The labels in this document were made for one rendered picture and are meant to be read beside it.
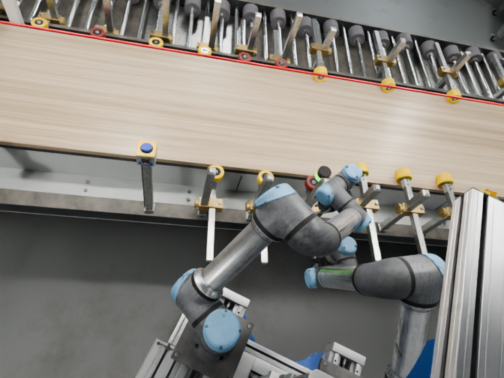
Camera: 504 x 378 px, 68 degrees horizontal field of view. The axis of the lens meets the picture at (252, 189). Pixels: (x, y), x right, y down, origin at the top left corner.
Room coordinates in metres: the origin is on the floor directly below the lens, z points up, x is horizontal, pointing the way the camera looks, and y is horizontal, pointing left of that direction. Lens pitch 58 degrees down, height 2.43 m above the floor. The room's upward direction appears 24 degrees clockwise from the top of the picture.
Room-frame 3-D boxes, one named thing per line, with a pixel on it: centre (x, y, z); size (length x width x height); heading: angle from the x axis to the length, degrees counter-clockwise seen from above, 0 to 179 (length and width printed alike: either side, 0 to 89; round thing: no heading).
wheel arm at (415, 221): (1.16, -0.80, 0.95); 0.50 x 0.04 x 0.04; 21
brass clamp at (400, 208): (1.19, -0.77, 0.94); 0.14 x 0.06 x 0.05; 111
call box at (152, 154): (0.73, 0.43, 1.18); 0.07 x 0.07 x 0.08; 21
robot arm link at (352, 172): (0.92, -0.32, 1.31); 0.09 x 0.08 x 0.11; 151
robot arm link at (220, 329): (0.24, -0.08, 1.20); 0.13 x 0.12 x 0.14; 61
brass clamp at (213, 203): (0.83, 0.16, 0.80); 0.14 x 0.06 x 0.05; 111
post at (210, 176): (0.82, 0.18, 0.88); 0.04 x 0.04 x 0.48; 21
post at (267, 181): (0.91, -0.05, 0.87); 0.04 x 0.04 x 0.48; 21
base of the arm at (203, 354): (0.24, -0.09, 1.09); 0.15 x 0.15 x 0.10
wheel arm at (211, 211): (0.78, 0.12, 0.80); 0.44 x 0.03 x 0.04; 21
